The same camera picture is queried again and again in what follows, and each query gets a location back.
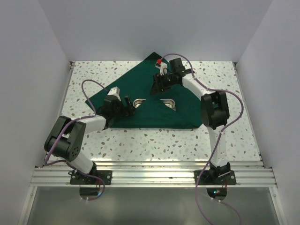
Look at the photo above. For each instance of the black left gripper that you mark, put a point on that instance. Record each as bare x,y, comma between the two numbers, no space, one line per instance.
127,110

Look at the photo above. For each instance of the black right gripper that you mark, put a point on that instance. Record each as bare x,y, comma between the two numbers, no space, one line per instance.
157,87

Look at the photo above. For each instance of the stainless steel tray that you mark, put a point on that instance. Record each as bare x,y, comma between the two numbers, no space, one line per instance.
167,102

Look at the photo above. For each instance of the green surgical cloth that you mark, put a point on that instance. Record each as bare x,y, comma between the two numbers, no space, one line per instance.
152,113

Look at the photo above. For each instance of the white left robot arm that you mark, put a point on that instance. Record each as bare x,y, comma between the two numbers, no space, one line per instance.
66,137

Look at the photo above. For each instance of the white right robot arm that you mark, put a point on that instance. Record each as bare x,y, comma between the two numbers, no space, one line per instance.
214,109

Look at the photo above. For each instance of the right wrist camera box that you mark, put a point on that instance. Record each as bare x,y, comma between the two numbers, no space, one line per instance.
163,68

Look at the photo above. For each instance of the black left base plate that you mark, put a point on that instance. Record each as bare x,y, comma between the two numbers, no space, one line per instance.
98,177

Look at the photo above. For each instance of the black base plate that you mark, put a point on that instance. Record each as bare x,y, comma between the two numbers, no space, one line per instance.
98,177
207,179

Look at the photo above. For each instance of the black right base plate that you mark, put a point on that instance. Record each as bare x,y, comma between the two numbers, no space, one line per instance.
207,179

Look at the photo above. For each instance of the aluminium rail frame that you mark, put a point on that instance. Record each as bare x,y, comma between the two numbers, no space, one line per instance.
153,181

